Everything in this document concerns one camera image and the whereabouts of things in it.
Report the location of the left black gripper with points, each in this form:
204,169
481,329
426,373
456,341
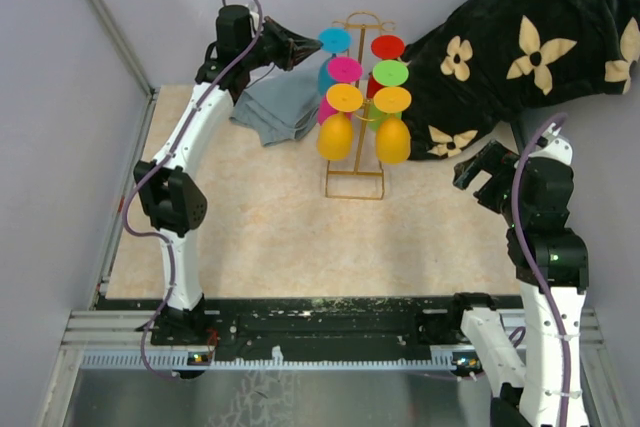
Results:
287,40

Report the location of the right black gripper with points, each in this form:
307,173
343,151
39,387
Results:
494,158

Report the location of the blue plastic wine glass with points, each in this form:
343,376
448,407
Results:
335,41

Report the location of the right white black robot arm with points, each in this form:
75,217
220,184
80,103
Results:
544,387

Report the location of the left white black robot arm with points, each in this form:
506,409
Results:
170,198

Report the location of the pink plastic wine glass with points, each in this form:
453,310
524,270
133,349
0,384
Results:
335,70

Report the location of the red plastic wine glass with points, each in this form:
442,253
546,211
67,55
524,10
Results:
387,48

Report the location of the green plastic wine glass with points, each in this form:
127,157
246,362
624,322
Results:
386,92

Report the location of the left orange plastic wine glass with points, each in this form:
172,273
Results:
334,116

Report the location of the orange plastic wine glass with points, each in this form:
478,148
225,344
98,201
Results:
393,143
334,116

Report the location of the right orange plastic wine glass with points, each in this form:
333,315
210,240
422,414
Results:
393,143

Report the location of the grey folded cloth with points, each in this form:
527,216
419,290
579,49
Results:
280,109

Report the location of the black floral blanket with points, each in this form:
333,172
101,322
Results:
491,60

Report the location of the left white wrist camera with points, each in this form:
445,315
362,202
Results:
255,15

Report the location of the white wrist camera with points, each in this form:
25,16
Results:
552,145
255,15

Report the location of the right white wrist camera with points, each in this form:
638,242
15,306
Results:
552,145

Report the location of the gold wire glass rack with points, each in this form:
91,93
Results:
362,23

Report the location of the aluminium frame rail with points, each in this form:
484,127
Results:
121,44

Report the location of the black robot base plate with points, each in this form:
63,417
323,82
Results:
321,329

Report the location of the white slotted cable duct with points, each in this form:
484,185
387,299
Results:
440,361

